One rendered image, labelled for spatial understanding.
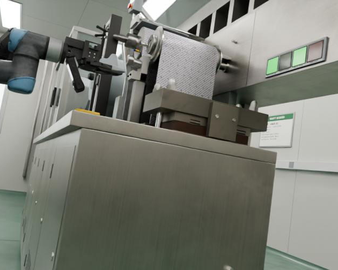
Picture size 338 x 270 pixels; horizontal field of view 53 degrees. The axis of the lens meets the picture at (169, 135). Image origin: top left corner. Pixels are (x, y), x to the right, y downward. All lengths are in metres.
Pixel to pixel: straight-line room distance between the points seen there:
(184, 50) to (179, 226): 0.66
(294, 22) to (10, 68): 0.89
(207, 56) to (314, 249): 3.13
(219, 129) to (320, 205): 3.11
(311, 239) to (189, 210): 3.25
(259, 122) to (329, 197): 2.90
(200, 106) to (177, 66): 0.26
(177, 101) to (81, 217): 0.44
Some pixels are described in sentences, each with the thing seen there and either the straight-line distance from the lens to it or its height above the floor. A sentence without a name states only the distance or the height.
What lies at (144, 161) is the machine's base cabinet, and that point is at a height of 0.80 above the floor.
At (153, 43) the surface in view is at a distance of 1.30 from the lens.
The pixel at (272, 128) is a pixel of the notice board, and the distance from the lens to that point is 4.83.
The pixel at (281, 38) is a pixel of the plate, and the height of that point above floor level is 1.27.
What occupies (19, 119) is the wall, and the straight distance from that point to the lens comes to 6.72.
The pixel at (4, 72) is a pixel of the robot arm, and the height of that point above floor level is 1.00.
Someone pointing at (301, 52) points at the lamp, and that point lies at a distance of 1.13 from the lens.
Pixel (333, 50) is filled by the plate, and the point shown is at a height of 1.17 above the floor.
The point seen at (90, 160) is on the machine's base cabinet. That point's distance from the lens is 0.89.
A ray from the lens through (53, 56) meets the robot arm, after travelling 1.15.
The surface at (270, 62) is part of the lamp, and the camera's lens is 1.23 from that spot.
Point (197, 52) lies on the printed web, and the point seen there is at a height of 1.25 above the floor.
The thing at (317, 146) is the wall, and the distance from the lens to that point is 4.23.
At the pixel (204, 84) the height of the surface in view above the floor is 1.13.
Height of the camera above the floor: 0.78
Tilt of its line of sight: 6 degrees up
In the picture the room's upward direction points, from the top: 9 degrees clockwise
